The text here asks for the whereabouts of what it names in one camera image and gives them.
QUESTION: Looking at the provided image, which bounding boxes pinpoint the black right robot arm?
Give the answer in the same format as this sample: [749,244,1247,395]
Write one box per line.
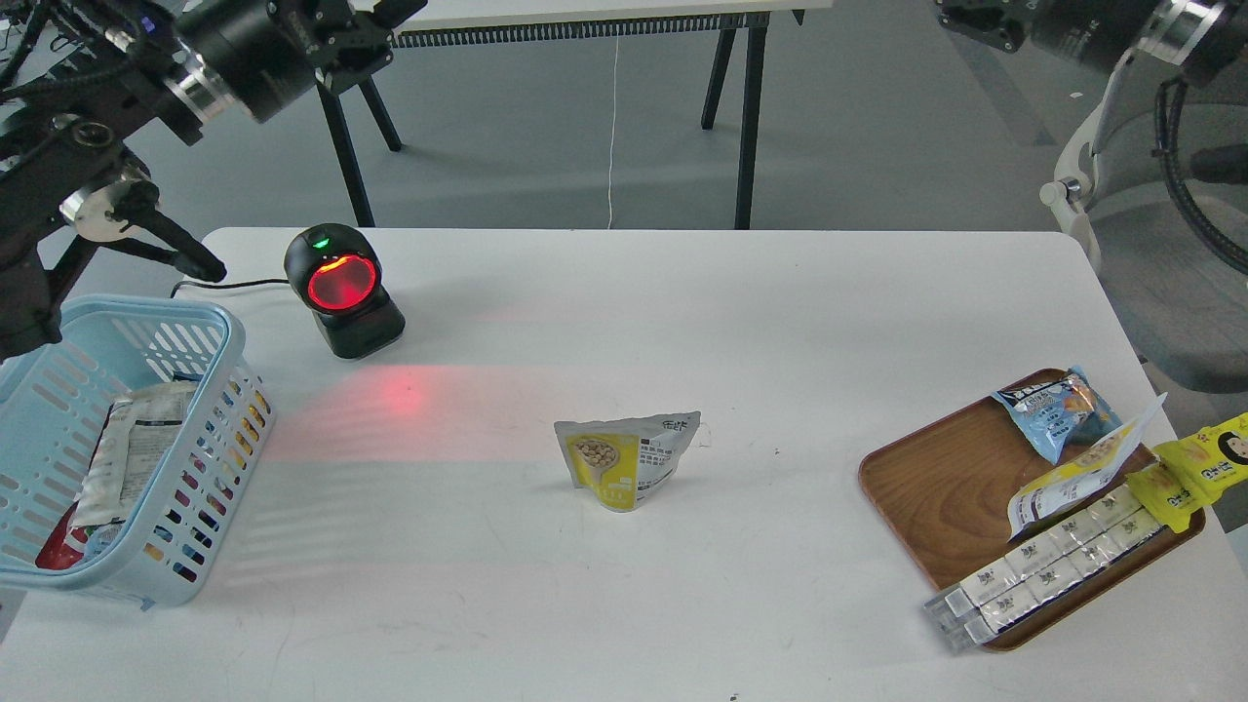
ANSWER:
[935,1,1246,274]

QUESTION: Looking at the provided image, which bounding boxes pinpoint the light blue plastic basket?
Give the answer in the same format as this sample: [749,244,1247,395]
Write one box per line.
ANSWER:
[1,294,275,608]

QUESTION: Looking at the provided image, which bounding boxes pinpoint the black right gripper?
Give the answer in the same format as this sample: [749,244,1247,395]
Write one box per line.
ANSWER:
[936,1,1158,71]

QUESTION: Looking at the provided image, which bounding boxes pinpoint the yellow white bean snack pouch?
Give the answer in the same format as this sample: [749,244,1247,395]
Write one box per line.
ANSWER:
[554,410,701,513]

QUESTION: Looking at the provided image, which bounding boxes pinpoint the silver snack bar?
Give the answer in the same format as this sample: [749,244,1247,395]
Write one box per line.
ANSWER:
[942,483,1148,617]
[922,507,1167,656]

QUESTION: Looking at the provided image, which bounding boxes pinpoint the white snack pouch in basket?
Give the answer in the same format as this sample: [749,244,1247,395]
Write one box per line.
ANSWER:
[70,378,198,530]

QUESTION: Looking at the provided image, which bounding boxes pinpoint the black barcode scanner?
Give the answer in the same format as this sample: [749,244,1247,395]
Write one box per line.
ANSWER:
[285,224,406,360]

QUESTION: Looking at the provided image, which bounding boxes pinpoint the yellow cartoon snack bag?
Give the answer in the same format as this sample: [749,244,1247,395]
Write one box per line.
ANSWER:
[1126,413,1247,533]

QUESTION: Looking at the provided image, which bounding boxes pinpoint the silver snack bar lower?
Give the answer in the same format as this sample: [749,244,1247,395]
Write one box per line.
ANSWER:
[922,507,1167,656]

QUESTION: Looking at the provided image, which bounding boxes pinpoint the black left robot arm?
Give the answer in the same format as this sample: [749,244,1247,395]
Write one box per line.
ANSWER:
[1,1,423,358]

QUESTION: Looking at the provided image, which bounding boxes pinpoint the silver snack bar upper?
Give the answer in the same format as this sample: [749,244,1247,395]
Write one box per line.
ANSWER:
[942,483,1148,617]

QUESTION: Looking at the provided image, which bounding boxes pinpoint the brown wooden tray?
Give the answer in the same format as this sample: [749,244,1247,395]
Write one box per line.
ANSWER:
[859,396,1206,652]

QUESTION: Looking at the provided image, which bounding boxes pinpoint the blue snack bag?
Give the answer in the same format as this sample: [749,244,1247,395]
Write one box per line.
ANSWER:
[993,366,1122,465]

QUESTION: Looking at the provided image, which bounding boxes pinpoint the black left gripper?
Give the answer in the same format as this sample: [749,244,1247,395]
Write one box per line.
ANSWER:
[168,0,428,122]

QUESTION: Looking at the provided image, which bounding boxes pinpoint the black scanner cable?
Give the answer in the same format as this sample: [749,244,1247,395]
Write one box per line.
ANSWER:
[171,279,290,299]

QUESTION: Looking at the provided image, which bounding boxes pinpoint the white background table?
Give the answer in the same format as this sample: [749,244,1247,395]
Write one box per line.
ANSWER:
[383,1,832,230]

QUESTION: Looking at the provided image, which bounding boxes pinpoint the red snack packet in basket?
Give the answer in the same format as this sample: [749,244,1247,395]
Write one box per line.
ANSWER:
[35,502,89,570]

